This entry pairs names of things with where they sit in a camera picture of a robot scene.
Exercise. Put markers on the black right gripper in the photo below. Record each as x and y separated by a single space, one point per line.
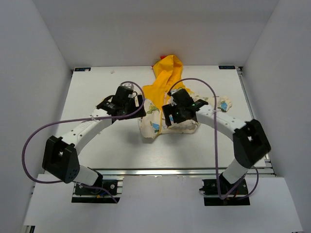
168 109

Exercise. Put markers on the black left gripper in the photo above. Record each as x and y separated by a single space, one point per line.
139 101

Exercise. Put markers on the yellow dinosaur print kids jacket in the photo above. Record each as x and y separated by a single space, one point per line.
168 70

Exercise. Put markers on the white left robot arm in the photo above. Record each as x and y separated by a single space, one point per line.
61 153

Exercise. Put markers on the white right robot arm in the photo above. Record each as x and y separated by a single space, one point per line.
226 125

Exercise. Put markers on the dark blue corner label right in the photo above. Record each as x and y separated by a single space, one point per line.
226 67

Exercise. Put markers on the dark blue corner label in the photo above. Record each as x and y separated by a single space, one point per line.
226 67
82 69

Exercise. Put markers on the dark blue corner label left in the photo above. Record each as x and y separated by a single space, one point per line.
82 69

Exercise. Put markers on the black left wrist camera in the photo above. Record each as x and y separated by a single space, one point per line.
123 94

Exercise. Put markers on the aluminium right side rail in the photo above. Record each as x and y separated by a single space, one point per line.
250 143

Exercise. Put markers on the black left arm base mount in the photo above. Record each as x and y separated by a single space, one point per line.
109 192

